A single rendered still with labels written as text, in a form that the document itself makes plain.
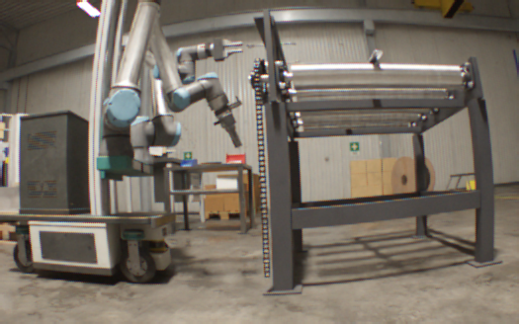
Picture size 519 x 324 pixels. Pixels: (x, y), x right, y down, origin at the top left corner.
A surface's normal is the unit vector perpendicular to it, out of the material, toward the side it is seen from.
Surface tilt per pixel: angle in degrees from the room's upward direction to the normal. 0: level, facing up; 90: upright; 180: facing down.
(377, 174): 90
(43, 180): 90
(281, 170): 90
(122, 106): 95
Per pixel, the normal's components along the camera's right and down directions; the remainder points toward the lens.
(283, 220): -0.15, -0.07
